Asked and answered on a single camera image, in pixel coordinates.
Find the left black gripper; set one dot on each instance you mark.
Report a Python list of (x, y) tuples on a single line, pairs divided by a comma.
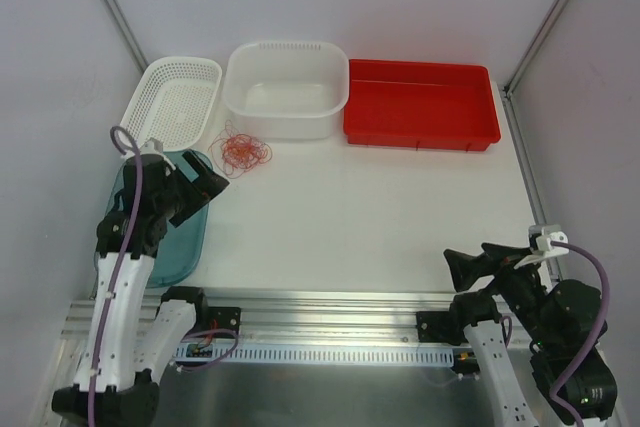
[(187, 195)]

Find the red plastic tray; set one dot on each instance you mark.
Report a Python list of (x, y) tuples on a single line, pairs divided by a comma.
[(420, 105)]

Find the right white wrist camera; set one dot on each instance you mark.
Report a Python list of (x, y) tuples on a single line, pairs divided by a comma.
[(547, 241)]

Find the white plastic tub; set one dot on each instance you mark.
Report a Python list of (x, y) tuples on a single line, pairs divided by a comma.
[(287, 90)]

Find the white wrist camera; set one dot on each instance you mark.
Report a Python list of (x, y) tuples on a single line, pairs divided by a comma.
[(155, 147), (547, 241)]

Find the teal translucent plastic bin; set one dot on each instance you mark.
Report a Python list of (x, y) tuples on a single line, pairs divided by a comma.
[(176, 250)]

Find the white perforated plastic basket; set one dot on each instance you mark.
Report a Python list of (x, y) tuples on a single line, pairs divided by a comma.
[(173, 101)]

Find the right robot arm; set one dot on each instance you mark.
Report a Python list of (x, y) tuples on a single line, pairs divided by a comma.
[(564, 323)]

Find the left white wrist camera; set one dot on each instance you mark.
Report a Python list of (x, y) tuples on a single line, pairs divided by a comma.
[(155, 147)]

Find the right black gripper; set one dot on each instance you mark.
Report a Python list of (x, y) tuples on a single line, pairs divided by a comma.
[(491, 270)]

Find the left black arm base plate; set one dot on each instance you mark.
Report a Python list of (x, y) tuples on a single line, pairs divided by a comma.
[(225, 321)]

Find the aluminium mounting rail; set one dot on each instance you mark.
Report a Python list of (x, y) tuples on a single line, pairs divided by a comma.
[(328, 318)]

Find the white slotted cable duct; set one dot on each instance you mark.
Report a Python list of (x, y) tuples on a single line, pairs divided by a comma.
[(404, 355)]

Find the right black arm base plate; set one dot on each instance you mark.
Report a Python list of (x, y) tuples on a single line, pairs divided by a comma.
[(438, 327)]

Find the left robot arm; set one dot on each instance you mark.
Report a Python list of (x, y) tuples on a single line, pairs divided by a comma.
[(118, 379)]

